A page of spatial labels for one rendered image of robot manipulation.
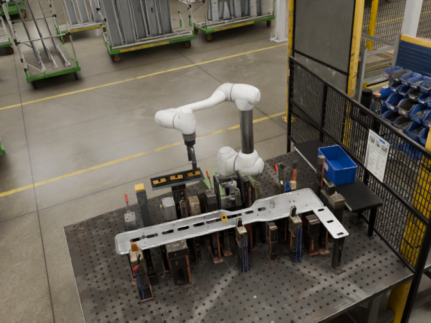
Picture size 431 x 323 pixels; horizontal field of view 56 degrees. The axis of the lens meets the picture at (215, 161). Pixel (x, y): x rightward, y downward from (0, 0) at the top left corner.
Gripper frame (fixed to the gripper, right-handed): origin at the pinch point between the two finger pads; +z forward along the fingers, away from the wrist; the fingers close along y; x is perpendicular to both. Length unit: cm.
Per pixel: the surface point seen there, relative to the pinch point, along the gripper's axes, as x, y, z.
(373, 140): 112, 39, -15
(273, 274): 33, 64, 54
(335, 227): 73, 66, 24
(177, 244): -23, 51, 21
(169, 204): -22.1, 21.3, 13.0
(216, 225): 4.1, 39.7, 24.0
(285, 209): 51, 40, 24
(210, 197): 6.0, 18.7, 17.1
